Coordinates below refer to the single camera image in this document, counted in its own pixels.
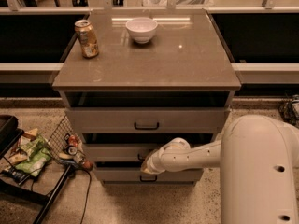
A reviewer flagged black floor cable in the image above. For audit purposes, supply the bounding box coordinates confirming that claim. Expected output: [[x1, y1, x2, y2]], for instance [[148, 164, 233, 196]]
[[78, 168, 93, 224]]

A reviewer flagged white ceramic bowl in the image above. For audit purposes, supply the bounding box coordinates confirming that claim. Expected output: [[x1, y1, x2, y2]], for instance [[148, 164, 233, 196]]
[[125, 17, 158, 44]]

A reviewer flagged red soda can in basket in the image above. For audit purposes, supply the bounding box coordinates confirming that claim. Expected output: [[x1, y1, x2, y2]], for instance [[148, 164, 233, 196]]
[[67, 135, 79, 147]]

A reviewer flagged blue snack bag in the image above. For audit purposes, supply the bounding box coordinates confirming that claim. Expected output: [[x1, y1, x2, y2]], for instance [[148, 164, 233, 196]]
[[1, 167, 30, 185]]

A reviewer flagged grey drawer cabinet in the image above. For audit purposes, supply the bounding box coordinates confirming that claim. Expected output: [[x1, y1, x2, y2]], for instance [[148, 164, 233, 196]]
[[51, 8, 243, 187]]

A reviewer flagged green snack bag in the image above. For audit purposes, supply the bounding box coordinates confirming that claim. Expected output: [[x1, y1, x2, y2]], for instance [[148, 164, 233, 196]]
[[15, 135, 51, 177]]

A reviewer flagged black wire basket left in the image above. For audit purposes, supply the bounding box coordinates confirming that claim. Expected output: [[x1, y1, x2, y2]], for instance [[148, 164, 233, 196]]
[[48, 116, 93, 171]]

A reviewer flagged black wire basket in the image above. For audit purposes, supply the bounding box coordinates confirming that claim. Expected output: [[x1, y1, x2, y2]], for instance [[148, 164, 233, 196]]
[[48, 116, 93, 171], [278, 94, 299, 128]]

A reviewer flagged grey drawer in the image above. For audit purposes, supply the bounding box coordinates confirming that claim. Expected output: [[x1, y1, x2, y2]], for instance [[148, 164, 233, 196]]
[[65, 108, 230, 133], [93, 161, 203, 184], [81, 133, 216, 163]]

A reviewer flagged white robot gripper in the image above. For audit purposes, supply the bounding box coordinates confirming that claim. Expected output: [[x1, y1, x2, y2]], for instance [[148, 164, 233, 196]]
[[141, 138, 191, 175]]

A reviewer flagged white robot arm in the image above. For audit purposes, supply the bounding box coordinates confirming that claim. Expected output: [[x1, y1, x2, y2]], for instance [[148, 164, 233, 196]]
[[141, 115, 299, 224]]

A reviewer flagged gold soda can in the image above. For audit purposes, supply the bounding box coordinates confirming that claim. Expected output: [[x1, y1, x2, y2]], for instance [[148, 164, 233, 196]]
[[75, 20, 99, 58]]

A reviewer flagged black wire basket right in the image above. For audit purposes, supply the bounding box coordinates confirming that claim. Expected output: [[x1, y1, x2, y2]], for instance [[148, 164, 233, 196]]
[[278, 94, 299, 128]]

